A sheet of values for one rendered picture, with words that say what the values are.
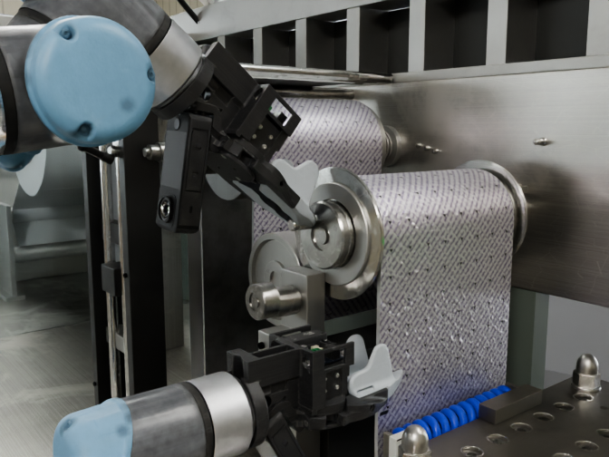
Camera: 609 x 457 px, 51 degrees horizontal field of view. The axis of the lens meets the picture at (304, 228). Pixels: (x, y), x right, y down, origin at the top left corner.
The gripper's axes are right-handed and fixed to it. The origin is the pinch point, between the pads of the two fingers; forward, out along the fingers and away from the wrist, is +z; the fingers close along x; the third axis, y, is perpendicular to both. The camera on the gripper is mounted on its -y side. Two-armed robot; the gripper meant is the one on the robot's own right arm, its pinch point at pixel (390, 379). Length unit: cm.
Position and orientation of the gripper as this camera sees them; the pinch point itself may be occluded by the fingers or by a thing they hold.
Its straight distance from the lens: 73.5
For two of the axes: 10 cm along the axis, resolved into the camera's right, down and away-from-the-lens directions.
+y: 0.0, -9.9, -1.6
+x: -6.2, -1.2, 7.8
